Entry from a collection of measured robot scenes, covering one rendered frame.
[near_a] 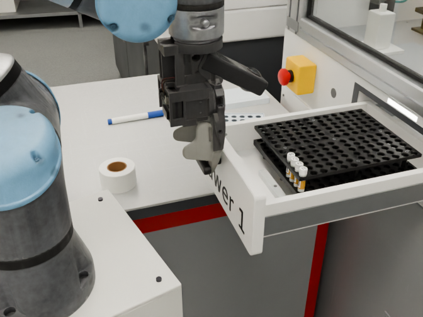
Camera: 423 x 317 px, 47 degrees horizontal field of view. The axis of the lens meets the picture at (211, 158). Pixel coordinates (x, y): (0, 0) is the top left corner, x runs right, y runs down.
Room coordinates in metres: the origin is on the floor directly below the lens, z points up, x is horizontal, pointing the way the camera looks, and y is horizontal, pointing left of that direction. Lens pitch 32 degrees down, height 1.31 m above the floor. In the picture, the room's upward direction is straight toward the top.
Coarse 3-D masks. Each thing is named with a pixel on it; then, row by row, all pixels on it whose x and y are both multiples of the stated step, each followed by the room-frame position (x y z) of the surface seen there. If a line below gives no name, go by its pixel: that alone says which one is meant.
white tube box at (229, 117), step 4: (228, 116) 1.01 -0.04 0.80; (232, 116) 1.02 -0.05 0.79; (236, 116) 1.01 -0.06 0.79; (240, 116) 1.02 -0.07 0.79; (244, 116) 1.01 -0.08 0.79; (248, 116) 1.02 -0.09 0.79; (252, 116) 1.01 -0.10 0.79; (256, 116) 1.02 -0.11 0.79; (260, 116) 1.01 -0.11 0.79; (264, 116) 1.00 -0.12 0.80; (228, 120) 0.99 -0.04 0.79; (232, 120) 1.00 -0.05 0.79; (236, 120) 1.00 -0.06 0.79; (240, 120) 1.00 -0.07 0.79
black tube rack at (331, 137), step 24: (288, 120) 0.79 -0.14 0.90; (312, 120) 0.79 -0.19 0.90; (336, 120) 0.79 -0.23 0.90; (360, 120) 0.80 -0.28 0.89; (264, 144) 0.76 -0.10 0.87; (288, 144) 0.71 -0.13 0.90; (312, 144) 0.70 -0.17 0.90; (336, 144) 0.70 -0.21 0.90; (360, 144) 0.70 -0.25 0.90; (384, 144) 0.70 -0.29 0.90; (408, 144) 0.70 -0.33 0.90; (312, 168) 0.63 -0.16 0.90; (336, 168) 0.63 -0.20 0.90; (360, 168) 0.64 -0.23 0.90; (384, 168) 0.67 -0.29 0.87; (408, 168) 0.68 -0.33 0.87
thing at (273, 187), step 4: (260, 172) 0.70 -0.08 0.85; (264, 172) 0.70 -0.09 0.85; (268, 172) 0.70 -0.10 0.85; (260, 176) 0.70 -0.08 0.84; (264, 176) 0.68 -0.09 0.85; (268, 176) 0.68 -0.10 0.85; (264, 180) 0.68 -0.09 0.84; (268, 180) 0.67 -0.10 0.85; (272, 180) 0.67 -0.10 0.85; (268, 184) 0.66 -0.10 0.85; (272, 184) 0.66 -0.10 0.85; (276, 184) 0.66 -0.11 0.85; (268, 188) 0.66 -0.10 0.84; (272, 188) 0.65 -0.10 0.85; (276, 188) 0.65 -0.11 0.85; (280, 188) 0.65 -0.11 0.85; (272, 192) 0.65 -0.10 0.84; (276, 192) 0.64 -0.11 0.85; (280, 192) 0.64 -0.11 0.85; (284, 192) 0.64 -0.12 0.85; (276, 196) 0.63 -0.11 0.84; (280, 196) 0.63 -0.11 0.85
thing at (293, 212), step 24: (264, 120) 0.80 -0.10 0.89; (384, 120) 0.82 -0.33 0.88; (240, 144) 0.79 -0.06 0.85; (264, 168) 0.73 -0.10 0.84; (288, 192) 0.65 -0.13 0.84; (312, 192) 0.57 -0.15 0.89; (336, 192) 0.58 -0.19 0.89; (360, 192) 0.59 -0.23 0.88; (384, 192) 0.60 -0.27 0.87; (408, 192) 0.62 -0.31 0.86; (288, 216) 0.55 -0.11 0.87; (312, 216) 0.57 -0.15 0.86; (336, 216) 0.58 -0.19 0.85
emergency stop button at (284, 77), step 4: (280, 72) 1.05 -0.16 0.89; (284, 72) 1.04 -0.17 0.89; (288, 72) 1.06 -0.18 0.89; (280, 76) 1.05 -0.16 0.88; (284, 76) 1.04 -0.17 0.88; (288, 76) 1.04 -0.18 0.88; (280, 80) 1.05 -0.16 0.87; (284, 80) 1.04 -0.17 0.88; (288, 80) 1.04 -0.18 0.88; (284, 84) 1.04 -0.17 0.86
